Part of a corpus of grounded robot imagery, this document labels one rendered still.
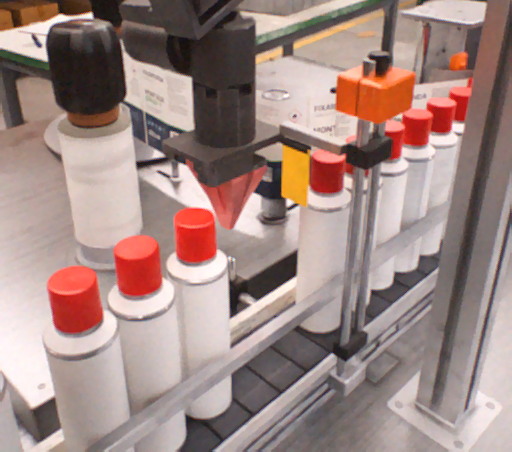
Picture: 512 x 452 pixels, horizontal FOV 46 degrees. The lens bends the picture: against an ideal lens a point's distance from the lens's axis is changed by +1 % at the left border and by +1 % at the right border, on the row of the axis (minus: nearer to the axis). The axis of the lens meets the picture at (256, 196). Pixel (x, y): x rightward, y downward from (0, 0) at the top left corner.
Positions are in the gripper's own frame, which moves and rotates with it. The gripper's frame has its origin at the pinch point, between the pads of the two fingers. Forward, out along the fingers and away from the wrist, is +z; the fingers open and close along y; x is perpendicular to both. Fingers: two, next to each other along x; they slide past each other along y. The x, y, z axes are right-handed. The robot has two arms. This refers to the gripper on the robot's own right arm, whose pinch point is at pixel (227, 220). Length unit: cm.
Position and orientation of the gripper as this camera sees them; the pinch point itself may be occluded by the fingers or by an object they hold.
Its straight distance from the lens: 60.4
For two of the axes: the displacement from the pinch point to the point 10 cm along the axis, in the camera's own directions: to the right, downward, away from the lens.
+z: 0.0, 8.8, 4.8
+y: -7.0, 3.4, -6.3
